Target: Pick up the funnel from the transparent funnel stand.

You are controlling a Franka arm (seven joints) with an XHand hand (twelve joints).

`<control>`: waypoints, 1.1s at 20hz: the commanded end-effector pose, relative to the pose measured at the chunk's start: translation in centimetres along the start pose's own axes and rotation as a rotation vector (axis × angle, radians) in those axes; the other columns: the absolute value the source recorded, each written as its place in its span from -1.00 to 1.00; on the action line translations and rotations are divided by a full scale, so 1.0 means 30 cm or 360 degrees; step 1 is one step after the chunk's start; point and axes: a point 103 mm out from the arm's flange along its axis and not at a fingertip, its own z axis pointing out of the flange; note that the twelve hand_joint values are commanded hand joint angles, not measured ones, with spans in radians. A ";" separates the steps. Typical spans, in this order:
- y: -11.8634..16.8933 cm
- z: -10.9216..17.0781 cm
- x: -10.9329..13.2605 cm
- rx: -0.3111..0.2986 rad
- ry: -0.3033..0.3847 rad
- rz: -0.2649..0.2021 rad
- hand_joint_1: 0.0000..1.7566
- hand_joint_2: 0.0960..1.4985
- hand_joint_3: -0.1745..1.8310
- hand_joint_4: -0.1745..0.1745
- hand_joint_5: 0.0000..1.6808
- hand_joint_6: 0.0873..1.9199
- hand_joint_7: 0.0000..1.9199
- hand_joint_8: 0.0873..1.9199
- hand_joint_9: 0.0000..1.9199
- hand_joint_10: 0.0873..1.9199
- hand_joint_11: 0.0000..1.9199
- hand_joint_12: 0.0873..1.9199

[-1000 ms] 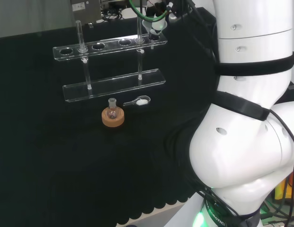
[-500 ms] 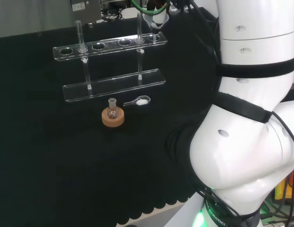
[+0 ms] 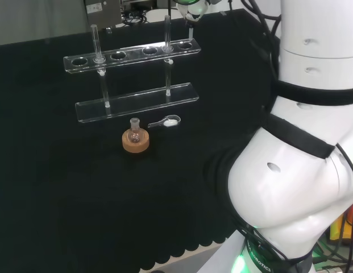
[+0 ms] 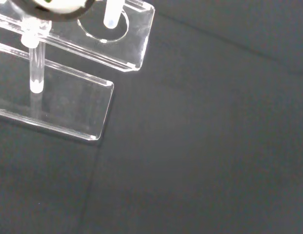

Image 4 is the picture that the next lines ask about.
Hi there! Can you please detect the black cloth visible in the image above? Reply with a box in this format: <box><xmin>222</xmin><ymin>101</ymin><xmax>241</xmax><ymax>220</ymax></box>
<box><xmin>0</xmin><ymin>0</ymin><xmax>303</xmax><ymax>234</ymax></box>

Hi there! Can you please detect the clear acrylic funnel stand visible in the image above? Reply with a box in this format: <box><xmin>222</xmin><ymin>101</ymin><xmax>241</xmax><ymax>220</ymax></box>
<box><xmin>0</xmin><ymin>0</ymin><xmax>156</xmax><ymax>141</ymax></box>

